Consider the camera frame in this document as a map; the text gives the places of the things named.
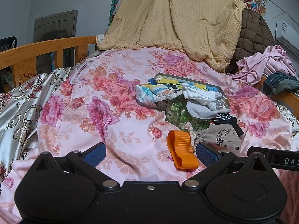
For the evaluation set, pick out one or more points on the white air conditioner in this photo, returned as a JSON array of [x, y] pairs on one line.
[[287, 36]]

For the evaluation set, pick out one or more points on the brown quilted jacket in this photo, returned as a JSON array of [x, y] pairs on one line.
[[255, 36]]

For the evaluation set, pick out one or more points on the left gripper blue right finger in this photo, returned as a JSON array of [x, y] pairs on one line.
[[206, 154]]

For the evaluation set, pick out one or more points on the grey shallow box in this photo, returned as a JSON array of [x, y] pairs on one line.
[[199, 84]]

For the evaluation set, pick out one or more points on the white grey sock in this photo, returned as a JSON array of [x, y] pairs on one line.
[[207, 111]]

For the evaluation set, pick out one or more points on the yellow dotted blanket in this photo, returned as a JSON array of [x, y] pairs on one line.
[[206, 30]]

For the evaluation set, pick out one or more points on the pink crumpled garment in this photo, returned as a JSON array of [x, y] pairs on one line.
[[273, 59]]

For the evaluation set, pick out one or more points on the black striped sock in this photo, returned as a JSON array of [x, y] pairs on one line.
[[226, 118]]

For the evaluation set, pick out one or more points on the yellow blue cartoon towel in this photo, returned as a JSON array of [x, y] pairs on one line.
[[162, 86]]

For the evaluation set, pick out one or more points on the black plastic crate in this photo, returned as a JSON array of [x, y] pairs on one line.
[[6, 73]]

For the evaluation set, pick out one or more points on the wooden bed frame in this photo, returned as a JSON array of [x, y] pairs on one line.
[[22, 59]]

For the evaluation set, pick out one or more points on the teal wall poster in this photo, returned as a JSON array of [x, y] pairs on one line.
[[113, 9]]

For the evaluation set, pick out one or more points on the silver patterned satin sheet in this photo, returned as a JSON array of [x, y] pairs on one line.
[[20, 110]]

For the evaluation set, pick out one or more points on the blue denim jeans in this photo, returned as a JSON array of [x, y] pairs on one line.
[[278, 82]]

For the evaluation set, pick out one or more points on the white fluffy towel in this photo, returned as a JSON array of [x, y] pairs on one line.
[[205, 98]]

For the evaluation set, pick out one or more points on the grey drawstring pouch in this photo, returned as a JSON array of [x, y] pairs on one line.
[[222, 137]]

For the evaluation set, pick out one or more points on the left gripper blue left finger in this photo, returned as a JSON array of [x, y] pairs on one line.
[[95, 155]]

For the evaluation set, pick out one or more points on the grey wooden door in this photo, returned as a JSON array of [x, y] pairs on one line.
[[56, 26]]

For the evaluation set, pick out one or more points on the pink floral bed cover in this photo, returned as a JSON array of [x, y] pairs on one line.
[[97, 104]]

